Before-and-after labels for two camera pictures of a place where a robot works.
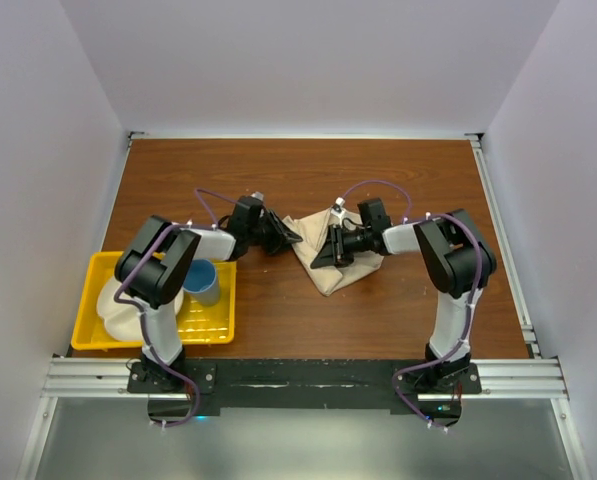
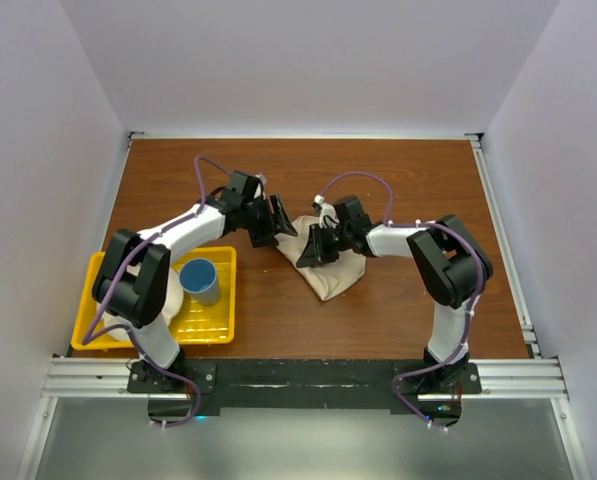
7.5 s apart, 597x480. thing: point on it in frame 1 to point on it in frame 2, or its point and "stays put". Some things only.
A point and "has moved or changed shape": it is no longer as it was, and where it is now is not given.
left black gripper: x=281 y=235 to x=275 y=222
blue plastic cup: x=201 y=281 stays put
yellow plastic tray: x=196 y=323 stays put
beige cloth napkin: x=311 y=231 has moved or changed shape
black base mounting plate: x=186 y=392 stays put
